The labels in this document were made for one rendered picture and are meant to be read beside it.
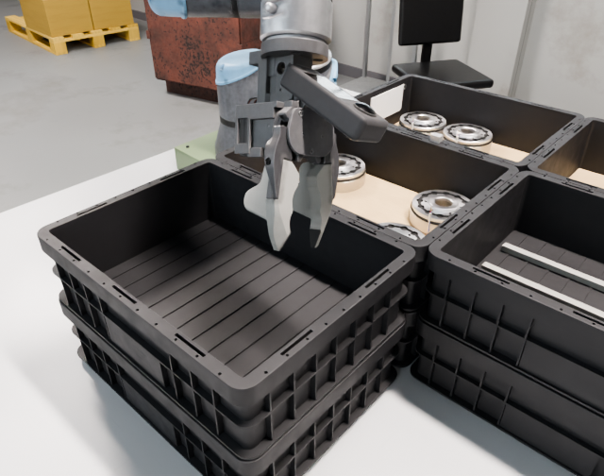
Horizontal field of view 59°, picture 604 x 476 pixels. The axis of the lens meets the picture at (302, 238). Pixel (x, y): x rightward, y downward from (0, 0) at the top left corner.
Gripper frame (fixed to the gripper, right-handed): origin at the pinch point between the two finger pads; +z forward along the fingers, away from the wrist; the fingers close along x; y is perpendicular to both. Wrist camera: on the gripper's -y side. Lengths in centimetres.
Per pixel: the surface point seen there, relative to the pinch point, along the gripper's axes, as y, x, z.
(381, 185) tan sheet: 18.4, -43.0, -6.1
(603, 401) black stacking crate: -25.3, -21.8, 16.4
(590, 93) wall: 49, -302, -65
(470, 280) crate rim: -11.3, -17.2, 4.6
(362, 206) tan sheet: 17.0, -35.2, -2.3
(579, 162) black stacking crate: -7, -74, -12
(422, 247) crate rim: -4.9, -17.2, 1.6
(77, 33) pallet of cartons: 443, -192, -131
